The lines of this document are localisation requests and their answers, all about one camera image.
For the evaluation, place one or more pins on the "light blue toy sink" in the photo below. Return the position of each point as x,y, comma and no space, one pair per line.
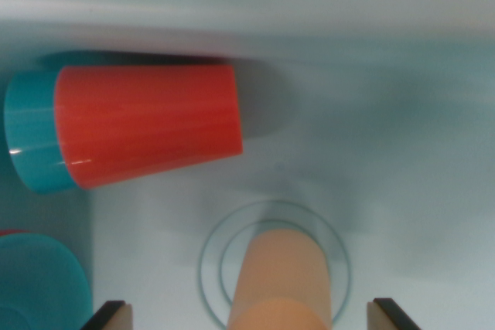
386,113

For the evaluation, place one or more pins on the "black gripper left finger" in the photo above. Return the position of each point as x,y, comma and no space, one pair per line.
116,318

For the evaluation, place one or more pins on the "cream toy detergent bottle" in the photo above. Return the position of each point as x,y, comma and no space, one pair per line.
282,283

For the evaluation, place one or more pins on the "teal toy plate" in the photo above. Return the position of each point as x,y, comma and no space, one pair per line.
38,283

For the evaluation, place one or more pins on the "red toy tumbler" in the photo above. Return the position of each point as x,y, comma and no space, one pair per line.
154,121

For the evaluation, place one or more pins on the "red toy plate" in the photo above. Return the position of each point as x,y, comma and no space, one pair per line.
11,232

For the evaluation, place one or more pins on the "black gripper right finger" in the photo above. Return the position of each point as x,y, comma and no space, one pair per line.
386,318

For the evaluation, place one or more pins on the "teal toy tumbler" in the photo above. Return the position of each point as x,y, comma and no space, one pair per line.
31,133

